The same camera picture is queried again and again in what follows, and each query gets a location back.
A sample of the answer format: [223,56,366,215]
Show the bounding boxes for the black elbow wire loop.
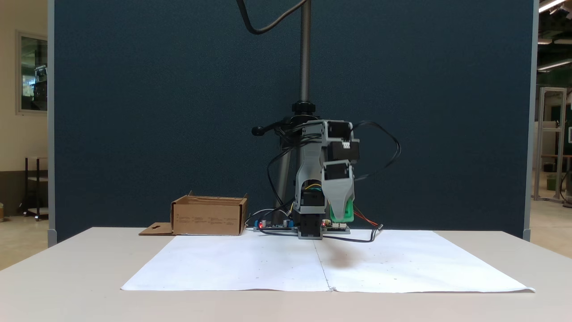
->
[273,122,324,149]

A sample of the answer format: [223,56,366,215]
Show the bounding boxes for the black gripper wire loop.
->
[351,120,402,181]

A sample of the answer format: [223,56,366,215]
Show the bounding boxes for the brown cardboard box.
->
[139,191,249,237]

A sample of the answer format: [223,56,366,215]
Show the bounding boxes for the dark blue partition panel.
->
[47,0,539,244]

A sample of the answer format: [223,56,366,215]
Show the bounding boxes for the aluminium profile frame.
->
[533,87,568,203]

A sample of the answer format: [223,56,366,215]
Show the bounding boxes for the black shelf cart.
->
[18,157,49,221]

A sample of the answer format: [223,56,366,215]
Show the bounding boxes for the black shoulder wire loop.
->
[266,148,300,212]

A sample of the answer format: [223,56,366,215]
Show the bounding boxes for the red orange wire pair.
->
[353,209,380,227]

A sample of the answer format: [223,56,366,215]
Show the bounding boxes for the green die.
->
[330,200,355,223]

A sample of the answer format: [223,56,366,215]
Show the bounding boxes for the black cable with white connector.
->
[323,224,383,243]

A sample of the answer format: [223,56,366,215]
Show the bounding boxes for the framed wall window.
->
[17,30,48,116]

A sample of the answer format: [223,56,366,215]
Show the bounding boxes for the grey circuit board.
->
[322,220,351,234]

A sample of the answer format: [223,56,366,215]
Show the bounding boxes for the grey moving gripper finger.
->
[322,179,356,221]

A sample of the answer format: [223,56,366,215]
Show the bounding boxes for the black camera cable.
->
[236,0,310,35]

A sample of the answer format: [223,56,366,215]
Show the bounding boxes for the white paper sheet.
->
[121,230,536,294]

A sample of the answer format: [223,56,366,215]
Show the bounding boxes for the ceiling strip light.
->
[538,0,569,13]
[538,59,572,72]

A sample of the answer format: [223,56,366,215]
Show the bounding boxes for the black camera stand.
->
[251,0,330,224]

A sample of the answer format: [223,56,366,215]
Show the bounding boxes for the blue circuit board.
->
[253,218,298,233]

